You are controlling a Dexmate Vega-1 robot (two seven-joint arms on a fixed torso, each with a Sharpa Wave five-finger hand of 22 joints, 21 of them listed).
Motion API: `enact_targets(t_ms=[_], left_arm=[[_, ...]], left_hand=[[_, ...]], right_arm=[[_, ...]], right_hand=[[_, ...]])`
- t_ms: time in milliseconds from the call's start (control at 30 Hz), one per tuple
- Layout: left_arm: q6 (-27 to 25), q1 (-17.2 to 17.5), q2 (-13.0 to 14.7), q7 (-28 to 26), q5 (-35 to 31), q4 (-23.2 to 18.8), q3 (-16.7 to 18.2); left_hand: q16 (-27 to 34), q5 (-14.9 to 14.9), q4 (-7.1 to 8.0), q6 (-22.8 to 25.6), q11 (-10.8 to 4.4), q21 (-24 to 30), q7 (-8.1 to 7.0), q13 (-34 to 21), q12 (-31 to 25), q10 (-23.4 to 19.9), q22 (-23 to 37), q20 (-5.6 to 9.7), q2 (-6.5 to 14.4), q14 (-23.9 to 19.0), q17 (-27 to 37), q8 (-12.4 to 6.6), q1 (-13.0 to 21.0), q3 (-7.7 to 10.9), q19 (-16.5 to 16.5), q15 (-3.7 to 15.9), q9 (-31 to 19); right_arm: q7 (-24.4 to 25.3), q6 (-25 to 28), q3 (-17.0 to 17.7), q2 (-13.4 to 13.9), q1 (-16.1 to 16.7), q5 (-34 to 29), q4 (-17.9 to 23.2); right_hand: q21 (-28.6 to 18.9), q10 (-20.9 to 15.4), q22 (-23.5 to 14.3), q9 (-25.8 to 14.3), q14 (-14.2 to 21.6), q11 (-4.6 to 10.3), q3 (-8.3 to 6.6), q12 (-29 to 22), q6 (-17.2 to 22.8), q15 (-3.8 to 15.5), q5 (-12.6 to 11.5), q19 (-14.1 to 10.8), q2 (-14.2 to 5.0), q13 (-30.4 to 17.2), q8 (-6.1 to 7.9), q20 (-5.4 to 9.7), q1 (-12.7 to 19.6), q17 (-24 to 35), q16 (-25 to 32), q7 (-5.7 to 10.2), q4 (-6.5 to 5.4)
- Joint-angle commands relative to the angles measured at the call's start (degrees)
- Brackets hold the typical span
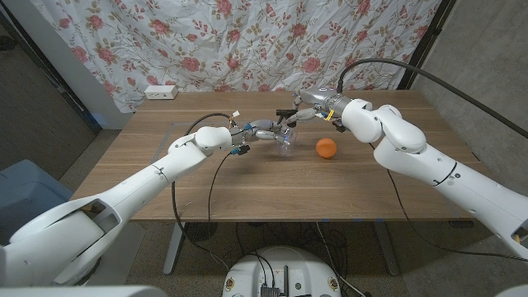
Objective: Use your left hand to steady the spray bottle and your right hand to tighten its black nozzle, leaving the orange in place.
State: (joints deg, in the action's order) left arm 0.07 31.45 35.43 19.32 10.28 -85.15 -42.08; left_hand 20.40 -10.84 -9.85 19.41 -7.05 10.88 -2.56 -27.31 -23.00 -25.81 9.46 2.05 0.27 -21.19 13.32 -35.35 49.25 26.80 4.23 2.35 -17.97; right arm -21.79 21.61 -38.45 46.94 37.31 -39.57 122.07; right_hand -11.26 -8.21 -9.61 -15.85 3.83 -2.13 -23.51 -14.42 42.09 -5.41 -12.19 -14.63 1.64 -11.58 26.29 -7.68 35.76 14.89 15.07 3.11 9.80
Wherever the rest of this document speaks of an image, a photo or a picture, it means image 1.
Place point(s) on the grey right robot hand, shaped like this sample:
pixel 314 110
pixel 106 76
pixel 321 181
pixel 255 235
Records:
pixel 321 99

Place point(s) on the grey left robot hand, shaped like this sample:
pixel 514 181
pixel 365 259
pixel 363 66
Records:
pixel 262 125

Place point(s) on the clear plastic spray bottle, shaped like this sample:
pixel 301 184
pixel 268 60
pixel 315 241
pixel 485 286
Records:
pixel 286 146

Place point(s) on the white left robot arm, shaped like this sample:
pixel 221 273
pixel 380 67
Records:
pixel 136 185

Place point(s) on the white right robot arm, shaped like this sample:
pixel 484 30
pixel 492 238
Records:
pixel 433 165

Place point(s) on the orange fruit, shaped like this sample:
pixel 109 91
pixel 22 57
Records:
pixel 326 148

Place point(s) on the floral print backdrop cloth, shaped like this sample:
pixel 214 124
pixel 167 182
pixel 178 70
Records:
pixel 247 41

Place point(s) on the white power strip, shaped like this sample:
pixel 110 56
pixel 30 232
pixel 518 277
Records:
pixel 161 92

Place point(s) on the black backdrop stand pole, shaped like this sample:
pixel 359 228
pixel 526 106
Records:
pixel 425 45

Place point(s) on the black round floor disc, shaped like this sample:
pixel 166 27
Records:
pixel 201 232

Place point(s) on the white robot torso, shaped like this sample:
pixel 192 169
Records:
pixel 284 272

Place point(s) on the white table leg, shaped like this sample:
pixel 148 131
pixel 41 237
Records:
pixel 173 251

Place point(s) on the grey table leg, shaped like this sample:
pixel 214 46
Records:
pixel 387 251

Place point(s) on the blue plastic bin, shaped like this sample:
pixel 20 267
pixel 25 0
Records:
pixel 29 189

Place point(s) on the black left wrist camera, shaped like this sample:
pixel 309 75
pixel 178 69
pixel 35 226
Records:
pixel 241 149

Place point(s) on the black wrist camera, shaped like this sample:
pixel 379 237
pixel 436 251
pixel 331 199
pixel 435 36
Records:
pixel 339 125
pixel 241 149

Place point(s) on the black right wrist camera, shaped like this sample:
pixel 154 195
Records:
pixel 339 125

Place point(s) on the dark door frame strip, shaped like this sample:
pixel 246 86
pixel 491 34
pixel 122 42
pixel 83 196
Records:
pixel 62 88

